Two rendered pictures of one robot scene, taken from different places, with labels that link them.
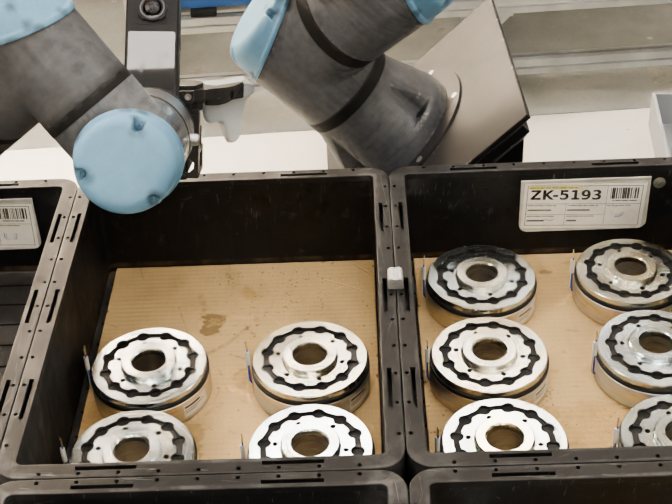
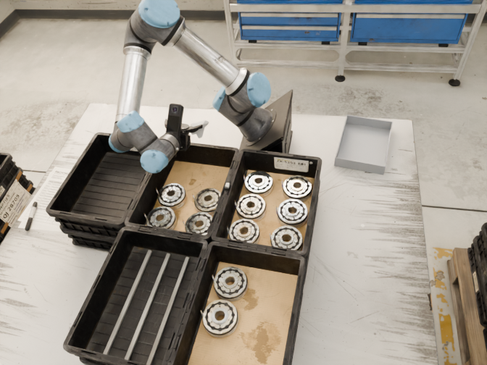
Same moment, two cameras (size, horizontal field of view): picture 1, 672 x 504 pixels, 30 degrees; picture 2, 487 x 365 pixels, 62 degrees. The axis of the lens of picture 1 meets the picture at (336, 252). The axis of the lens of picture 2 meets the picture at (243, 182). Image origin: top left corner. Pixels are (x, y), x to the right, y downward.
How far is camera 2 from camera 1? 56 cm
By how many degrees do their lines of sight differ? 19
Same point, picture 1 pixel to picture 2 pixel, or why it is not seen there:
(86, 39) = (145, 132)
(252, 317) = (202, 181)
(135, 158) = (153, 162)
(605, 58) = (381, 67)
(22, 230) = not seen: hidden behind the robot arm
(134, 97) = (156, 145)
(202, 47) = not seen: hidden behind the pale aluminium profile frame
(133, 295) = (176, 169)
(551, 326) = (273, 197)
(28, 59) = (130, 136)
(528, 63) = (355, 66)
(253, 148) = not seen: hidden behind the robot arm
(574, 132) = (322, 122)
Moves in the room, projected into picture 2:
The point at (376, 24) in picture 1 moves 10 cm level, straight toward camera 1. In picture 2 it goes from (245, 106) to (238, 124)
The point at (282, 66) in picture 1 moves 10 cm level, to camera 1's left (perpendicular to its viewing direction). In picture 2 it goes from (223, 111) to (198, 109)
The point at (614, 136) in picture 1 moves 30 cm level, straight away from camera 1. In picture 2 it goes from (333, 125) to (354, 87)
